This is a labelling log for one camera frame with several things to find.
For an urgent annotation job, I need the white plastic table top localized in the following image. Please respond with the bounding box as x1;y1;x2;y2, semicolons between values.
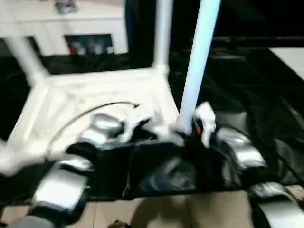
0;65;186;177

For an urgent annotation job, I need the black mat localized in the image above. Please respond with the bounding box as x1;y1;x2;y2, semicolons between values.
0;46;304;205

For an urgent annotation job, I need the dark rounded robot part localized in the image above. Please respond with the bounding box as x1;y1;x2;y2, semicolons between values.
110;220;131;228

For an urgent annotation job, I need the white flat board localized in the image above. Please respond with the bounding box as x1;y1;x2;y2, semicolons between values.
267;47;304;82

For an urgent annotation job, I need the white cabinet with glass doors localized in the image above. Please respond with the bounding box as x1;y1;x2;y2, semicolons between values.
0;0;128;57

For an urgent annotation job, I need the grey robot torso cover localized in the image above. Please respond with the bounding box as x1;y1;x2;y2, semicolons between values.
9;214;56;228

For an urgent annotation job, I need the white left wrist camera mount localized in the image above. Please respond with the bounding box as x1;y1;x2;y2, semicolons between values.
120;106;154;143

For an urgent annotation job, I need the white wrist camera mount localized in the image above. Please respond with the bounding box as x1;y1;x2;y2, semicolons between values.
193;101;217;148
120;106;154;143

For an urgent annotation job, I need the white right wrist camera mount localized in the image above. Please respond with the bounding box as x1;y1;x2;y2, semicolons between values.
193;101;217;148

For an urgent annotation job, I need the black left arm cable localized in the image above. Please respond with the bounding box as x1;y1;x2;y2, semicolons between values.
46;101;141;158

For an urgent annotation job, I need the blue vertical post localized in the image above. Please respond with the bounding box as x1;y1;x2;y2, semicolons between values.
124;0;134;53

